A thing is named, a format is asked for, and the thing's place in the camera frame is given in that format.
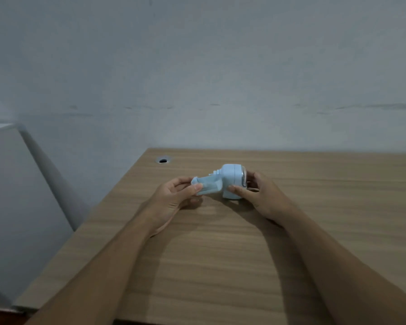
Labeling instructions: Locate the person's right hand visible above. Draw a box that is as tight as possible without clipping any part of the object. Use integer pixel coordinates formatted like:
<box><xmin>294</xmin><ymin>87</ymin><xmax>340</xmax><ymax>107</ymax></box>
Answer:
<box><xmin>227</xmin><ymin>171</ymin><xmax>298</xmax><ymax>229</ymax></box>

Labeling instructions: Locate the person's left hand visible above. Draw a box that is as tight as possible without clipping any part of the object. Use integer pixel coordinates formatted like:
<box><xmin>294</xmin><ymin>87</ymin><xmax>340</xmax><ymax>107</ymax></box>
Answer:
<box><xmin>145</xmin><ymin>176</ymin><xmax>204</xmax><ymax>237</ymax></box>

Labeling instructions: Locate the light blue lint remover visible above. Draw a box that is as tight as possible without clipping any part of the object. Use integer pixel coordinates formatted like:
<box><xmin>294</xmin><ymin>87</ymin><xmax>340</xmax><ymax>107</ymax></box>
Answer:
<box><xmin>190</xmin><ymin>164</ymin><xmax>248</xmax><ymax>200</ymax></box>

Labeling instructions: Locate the person's right forearm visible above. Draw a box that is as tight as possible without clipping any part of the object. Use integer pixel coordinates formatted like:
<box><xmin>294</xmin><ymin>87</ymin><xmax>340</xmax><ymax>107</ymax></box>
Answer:
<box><xmin>282</xmin><ymin>208</ymin><xmax>406</xmax><ymax>325</ymax></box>

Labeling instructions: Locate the person's left forearm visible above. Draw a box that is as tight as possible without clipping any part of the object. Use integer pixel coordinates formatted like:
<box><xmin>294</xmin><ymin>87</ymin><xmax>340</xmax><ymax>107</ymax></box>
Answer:
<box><xmin>25</xmin><ymin>213</ymin><xmax>153</xmax><ymax>325</ymax></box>

